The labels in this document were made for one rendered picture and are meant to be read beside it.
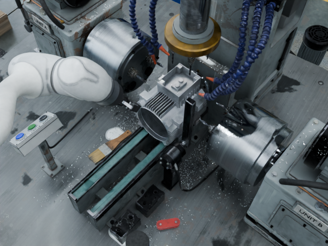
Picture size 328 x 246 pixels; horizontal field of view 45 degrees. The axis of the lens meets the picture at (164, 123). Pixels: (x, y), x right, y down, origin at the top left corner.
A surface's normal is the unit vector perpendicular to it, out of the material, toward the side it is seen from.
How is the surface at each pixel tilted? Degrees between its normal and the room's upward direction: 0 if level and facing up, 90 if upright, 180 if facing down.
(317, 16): 0
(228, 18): 90
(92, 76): 70
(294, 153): 0
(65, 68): 28
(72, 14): 0
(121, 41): 13
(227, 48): 90
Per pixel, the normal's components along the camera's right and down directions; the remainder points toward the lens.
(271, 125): 0.12, -0.65
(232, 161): -0.63, 0.43
